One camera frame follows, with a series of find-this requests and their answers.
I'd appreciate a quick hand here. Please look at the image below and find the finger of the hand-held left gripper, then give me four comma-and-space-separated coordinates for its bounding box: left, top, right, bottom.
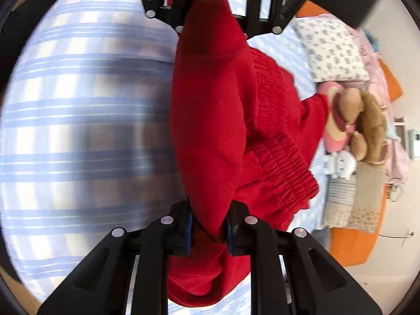
135, 0, 195, 34
233, 0, 306, 36

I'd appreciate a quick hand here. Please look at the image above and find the orange headboard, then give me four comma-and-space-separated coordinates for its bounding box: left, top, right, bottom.
284, 0, 403, 267

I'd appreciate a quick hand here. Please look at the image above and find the white floral pillow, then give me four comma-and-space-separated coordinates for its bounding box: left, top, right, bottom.
292, 16, 371, 83

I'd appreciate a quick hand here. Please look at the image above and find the black power cable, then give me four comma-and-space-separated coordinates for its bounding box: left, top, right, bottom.
377, 230, 414, 247

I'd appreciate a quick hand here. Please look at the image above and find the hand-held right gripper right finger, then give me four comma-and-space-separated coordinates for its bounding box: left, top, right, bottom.
225, 200, 384, 315

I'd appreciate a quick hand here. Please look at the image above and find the red sweater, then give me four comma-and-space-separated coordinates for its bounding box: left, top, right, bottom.
166, 0, 329, 307

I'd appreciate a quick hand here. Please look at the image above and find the beige patchwork pillow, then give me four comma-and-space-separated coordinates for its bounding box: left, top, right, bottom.
320, 162, 389, 234

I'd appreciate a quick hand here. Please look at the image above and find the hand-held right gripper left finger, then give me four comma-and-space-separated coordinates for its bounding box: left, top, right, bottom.
37, 200, 194, 315

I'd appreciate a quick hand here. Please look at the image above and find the pink bear face cushion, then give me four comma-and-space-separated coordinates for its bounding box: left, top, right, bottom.
317, 82, 356, 153

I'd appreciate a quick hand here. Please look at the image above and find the black charger cable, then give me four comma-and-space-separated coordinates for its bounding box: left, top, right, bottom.
389, 183, 405, 203

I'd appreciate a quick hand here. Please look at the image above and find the white plush lamb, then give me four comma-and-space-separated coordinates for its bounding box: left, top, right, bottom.
323, 151, 358, 179

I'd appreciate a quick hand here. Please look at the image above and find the brown plush bear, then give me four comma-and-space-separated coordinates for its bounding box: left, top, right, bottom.
338, 87, 389, 165

